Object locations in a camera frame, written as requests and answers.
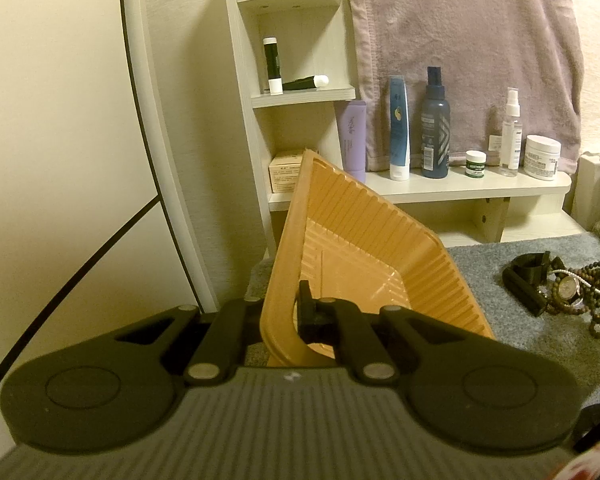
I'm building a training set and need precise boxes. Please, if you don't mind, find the white wooden furniture piece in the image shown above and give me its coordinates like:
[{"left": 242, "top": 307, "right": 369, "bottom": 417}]
[{"left": 562, "top": 152, "right": 600, "bottom": 233}]

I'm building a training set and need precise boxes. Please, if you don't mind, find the white wooden shelf unit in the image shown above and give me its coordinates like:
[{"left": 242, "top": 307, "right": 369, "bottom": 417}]
[{"left": 222, "top": 0, "right": 573, "bottom": 261}]

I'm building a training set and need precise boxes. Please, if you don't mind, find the orange ribbed plastic tray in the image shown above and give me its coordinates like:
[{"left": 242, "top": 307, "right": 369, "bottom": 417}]
[{"left": 260, "top": 148, "right": 496, "bottom": 368}]

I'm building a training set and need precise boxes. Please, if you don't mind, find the small green jar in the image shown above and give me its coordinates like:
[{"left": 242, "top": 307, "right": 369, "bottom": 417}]
[{"left": 465, "top": 150, "right": 488, "bottom": 179}]

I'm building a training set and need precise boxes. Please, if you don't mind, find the white and blue tube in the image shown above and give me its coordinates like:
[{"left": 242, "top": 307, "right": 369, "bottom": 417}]
[{"left": 389, "top": 76, "right": 412, "bottom": 182}]

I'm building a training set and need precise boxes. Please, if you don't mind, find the purple tube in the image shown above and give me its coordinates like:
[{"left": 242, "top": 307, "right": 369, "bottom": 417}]
[{"left": 335, "top": 101, "right": 368, "bottom": 183}]

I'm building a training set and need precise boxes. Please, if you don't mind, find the white curved frame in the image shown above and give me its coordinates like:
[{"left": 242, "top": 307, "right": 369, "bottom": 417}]
[{"left": 119, "top": 0, "right": 218, "bottom": 311}]

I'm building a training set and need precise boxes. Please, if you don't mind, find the black and white balm stick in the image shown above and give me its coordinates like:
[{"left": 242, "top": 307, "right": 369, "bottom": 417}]
[
  {"left": 282, "top": 75, "right": 330, "bottom": 92},
  {"left": 262, "top": 37, "right": 284, "bottom": 95}
]

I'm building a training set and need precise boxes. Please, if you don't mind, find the grey fluffy mat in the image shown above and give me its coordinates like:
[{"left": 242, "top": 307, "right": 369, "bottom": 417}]
[{"left": 245, "top": 232, "right": 600, "bottom": 411}]

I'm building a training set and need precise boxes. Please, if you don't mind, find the mauve towel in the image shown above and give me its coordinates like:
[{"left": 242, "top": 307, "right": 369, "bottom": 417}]
[{"left": 342, "top": 0, "right": 586, "bottom": 173}]

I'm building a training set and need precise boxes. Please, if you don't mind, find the black wrist watch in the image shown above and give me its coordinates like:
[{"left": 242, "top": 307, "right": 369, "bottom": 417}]
[{"left": 502, "top": 251, "right": 566, "bottom": 317}]

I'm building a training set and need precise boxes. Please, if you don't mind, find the thin black cable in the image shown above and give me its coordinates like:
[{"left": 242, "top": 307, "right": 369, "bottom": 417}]
[{"left": 0, "top": 195, "right": 161, "bottom": 401}]

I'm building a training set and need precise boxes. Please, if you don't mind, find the clear spray bottle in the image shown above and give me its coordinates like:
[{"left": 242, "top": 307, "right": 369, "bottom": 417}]
[{"left": 498, "top": 87, "right": 524, "bottom": 177}]

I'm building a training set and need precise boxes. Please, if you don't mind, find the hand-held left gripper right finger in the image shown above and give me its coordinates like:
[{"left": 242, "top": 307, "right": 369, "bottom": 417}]
[{"left": 298, "top": 280, "right": 482, "bottom": 387}]

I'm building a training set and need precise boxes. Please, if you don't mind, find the black band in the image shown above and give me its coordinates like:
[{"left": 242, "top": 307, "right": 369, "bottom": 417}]
[{"left": 547, "top": 270, "right": 588, "bottom": 306}]

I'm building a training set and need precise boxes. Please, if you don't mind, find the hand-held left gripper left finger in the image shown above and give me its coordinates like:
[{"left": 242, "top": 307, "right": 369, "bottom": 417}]
[{"left": 112, "top": 297, "right": 265, "bottom": 387}]

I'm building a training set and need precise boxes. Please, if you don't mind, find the white cream jar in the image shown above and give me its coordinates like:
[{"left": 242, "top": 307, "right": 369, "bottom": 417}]
[{"left": 523, "top": 135, "right": 562, "bottom": 181}]

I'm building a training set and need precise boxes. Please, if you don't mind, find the small cardboard box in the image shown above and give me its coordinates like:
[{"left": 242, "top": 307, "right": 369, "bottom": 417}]
[{"left": 269, "top": 150, "right": 321, "bottom": 193}]

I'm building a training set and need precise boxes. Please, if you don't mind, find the dark blue spray bottle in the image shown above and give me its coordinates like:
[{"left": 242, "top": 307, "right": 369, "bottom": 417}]
[{"left": 420, "top": 66, "right": 452, "bottom": 179}]

